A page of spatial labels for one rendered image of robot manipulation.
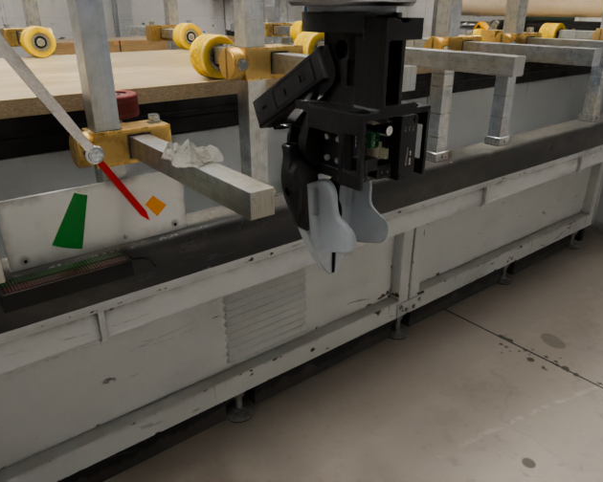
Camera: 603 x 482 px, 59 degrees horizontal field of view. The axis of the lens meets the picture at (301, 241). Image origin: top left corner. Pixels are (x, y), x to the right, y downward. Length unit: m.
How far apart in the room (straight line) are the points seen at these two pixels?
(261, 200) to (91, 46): 0.35
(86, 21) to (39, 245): 0.30
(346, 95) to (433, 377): 1.38
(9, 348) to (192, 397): 0.58
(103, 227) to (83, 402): 0.55
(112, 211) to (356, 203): 0.46
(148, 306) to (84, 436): 0.46
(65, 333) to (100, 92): 0.37
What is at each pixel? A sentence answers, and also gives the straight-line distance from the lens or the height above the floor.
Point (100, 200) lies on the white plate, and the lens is 0.81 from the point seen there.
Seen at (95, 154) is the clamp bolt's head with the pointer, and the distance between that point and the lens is 0.77.
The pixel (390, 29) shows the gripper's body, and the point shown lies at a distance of 0.37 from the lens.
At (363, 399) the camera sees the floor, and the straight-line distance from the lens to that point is 1.59.
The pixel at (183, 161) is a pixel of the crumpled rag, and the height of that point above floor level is 0.87.
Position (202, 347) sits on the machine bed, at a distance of 1.34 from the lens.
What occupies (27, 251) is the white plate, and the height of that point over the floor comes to 0.73.
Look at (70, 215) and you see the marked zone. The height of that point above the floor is 0.76.
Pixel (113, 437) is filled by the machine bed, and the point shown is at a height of 0.15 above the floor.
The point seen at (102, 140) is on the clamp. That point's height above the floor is 0.86.
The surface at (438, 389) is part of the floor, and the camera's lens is 1.66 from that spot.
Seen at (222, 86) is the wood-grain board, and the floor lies 0.89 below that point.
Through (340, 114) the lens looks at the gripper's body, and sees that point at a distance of 0.37.
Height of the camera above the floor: 1.03
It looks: 24 degrees down
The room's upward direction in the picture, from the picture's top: straight up
